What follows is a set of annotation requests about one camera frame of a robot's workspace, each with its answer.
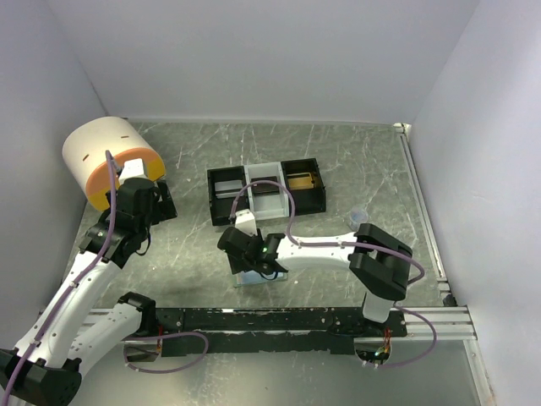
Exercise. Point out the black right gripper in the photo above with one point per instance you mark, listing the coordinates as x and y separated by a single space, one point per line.
237 266

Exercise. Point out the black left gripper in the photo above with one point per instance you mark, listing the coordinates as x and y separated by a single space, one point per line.
166 207

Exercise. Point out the green card holder wallet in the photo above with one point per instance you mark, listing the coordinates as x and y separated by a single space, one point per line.
253 278

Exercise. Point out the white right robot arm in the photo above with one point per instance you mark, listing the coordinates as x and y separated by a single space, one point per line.
377 259

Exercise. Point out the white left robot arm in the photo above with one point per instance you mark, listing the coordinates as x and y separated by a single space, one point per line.
47 365

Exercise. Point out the black cards in middle bin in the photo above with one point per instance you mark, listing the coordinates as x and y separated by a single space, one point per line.
265 187

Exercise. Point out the silver cards in left bin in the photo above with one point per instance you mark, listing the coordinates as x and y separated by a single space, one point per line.
227 189

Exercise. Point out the gold cards in right bin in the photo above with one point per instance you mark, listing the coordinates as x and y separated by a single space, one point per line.
302 181

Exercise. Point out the white middle tray bin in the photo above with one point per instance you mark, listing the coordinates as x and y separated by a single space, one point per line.
267 201

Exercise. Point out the black left tray bin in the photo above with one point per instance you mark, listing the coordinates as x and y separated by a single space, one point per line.
220 209

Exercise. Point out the black tray bin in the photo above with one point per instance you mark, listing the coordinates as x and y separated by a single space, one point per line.
309 201
220 209

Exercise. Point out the black right tray bin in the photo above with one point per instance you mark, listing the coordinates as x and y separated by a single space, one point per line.
309 201

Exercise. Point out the round drawer cabinet white orange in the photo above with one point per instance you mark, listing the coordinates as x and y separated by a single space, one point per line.
84 152

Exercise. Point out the small clear plastic cup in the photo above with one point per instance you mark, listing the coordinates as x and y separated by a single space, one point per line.
356 217

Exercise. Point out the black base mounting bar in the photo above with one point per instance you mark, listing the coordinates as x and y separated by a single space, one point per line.
249 331

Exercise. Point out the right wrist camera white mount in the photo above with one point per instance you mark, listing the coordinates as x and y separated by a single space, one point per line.
245 222

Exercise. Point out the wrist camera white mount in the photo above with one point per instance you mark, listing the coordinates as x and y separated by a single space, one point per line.
245 222
133 169

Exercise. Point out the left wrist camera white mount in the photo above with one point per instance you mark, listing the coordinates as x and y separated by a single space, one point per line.
133 169

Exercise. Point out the aluminium right side rail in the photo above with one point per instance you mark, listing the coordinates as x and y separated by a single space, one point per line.
444 289

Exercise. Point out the aluminium rail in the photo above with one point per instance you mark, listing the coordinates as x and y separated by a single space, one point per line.
449 323
444 289

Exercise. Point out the aluminium front rail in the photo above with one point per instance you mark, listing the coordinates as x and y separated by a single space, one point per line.
449 323

